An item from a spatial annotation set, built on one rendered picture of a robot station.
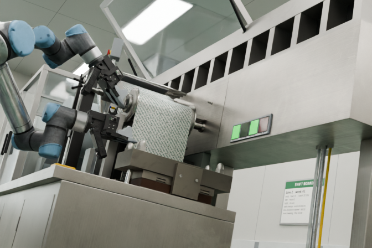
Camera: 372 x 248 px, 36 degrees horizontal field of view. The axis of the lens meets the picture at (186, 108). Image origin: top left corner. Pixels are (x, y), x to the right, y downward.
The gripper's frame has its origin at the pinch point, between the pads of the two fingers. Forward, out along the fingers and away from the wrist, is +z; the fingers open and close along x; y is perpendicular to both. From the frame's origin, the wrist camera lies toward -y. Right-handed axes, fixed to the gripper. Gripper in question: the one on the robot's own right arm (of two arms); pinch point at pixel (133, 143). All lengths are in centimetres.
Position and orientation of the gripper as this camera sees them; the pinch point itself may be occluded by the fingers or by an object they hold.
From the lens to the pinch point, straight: 216.4
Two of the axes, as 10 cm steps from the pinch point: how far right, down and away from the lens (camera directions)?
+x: -4.4, 1.7, 8.8
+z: 8.8, 2.9, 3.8
